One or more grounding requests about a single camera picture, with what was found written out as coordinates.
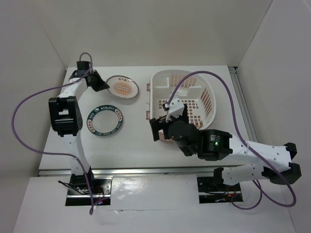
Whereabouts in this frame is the plate with orange sunburst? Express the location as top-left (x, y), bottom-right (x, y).
top-left (106, 75), bottom-right (139, 99)

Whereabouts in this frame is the plate with dark green rim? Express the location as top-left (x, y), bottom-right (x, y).
top-left (86, 105), bottom-right (123, 137)

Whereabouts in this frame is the white pink dish rack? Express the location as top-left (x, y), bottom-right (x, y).
top-left (146, 69), bottom-right (216, 130)

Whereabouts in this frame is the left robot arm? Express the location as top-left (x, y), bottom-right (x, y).
top-left (49, 61), bottom-right (109, 194)

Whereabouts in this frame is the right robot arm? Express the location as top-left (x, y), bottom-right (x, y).
top-left (149, 105), bottom-right (302, 190)

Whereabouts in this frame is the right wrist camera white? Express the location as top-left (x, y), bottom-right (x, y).
top-left (163, 95), bottom-right (184, 122)

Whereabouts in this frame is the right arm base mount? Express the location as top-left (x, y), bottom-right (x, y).
top-left (197, 177), bottom-right (243, 204)

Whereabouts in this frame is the aluminium rail right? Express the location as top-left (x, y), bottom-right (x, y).
top-left (228, 67), bottom-right (258, 142)

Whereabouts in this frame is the aluminium rail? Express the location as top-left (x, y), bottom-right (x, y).
top-left (228, 67), bottom-right (258, 142)
top-left (38, 166), bottom-right (225, 177)

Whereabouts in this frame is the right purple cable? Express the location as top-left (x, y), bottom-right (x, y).
top-left (167, 70), bottom-right (297, 209)

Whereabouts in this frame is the aluminium rail front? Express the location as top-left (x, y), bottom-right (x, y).
top-left (38, 166), bottom-right (225, 177)

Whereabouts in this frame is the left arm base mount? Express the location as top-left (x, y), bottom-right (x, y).
top-left (58, 178), bottom-right (112, 206)

